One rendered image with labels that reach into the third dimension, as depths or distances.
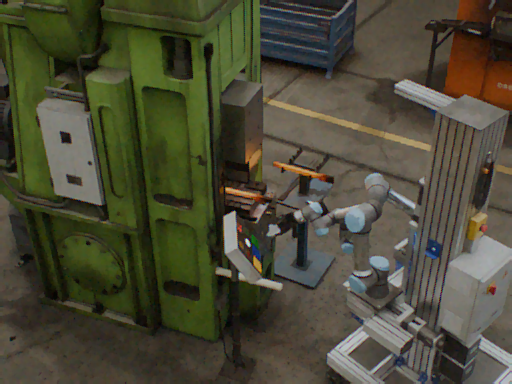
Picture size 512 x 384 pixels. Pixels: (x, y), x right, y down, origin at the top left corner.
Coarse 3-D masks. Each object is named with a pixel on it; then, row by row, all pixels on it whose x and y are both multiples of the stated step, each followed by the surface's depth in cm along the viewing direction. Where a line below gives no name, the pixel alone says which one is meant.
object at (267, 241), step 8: (232, 184) 492; (240, 184) 492; (256, 208) 469; (264, 208) 469; (256, 216) 463; (264, 216) 471; (272, 216) 489; (248, 224) 460; (256, 224) 458; (272, 224) 492; (256, 232) 462; (264, 232) 479; (264, 240) 483; (272, 240) 503; (264, 248) 487; (264, 256) 491
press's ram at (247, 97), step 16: (240, 80) 433; (224, 96) 418; (240, 96) 417; (256, 96) 423; (224, 112) 415; (240, 112) 411; (256, 112) 429; (224, 128) 421; (240, 128) 417; (256, 128) 435; (224, 144) 428; (240, 144) 424; (256, 144) 442; (240, 160) 431
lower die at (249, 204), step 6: (228, 186) 477; (234, 186) 477; (228, 192) 470; (252, 192) 471; (258, 192) 471; (228, 198) 466; (234, 198) 466; (240, 198) 466; (246, 198) 466; (252, 198) 465; (246, 204) 462; (252, 204) 461; (246, 210) 459; (252, 210) 463
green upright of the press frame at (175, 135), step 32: (128, 32) 378; (160, 32) 371; (160, 64) 382; (192, 64) 374; (160, 96) 401; (192, 96) 385; (160, 128) 413; (192, 128) 398; (160, 160) 427; (192, 160) 411; (160, 192) 442; (192, 192) 426; (160, 224) 456; (192, 224) 439; (160, 256) 469; (192, 256) 464; (224, 256) 474; (160, 288) 486; (192, 288) 482; (224, 288) 487; (192, 320) 493; (224, 320) 503
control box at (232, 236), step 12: (228, 216) 420; (228, 228) 412; (228, 240) 403; (240, 240) 405; (228, 252) 396; (240, 252) 396; (252, 252) 415; (240, 264) 401; (252, 264) 404; (252, 276) 407
